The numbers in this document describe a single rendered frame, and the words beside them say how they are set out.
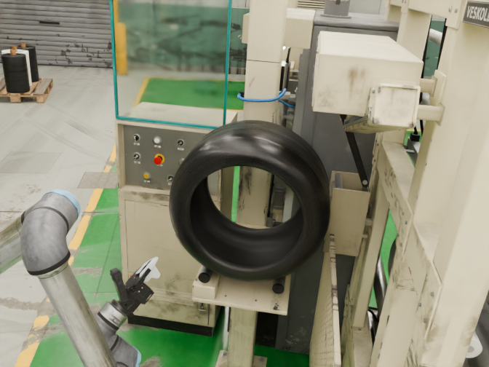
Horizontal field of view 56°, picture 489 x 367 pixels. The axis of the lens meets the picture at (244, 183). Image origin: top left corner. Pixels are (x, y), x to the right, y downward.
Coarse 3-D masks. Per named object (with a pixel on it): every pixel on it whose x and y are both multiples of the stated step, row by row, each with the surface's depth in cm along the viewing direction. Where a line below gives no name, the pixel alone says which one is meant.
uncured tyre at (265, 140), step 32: (224, 128) 162; (256, 128) 157; (192, 160) 154; (224, 160) 149; (256, 160) 148; (288, 160) 148; (320, 160) 167; (192, 192) 155; (320, 192) 152; (192, 224) 181; (224, 224) 190; (288, 224) 186; (320, 224) 155; (192, 256) 170; (224, 256) 181; (256, 256) 185; (288, 256) 159
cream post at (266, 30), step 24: (264, 0) 165; (264, 24) 168; (264, 48) 171; (264, 72) 175; (264, 96) 178; (264, 120) 182; (240, 168) 192; (240, 192) 196; (264, 192) 194; (240, 216) 201; (264, 216) 199; (240, 312) 222; (240, 336) 227; (240, 360) 234
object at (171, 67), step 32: (128, 0) 202; (160, 0) 200; (192, 0) 198; (224, 0) 196; (128, 32) 208; (160, 32) 206; (192, 32) 203; (224, 32) 201; (128, 64) 214; (160, 64) 211; (192, 64) 209; (224, 64) 207; (128, 96) 220; (160, 96) 217; (192, 96) 215; (224, 96) 212
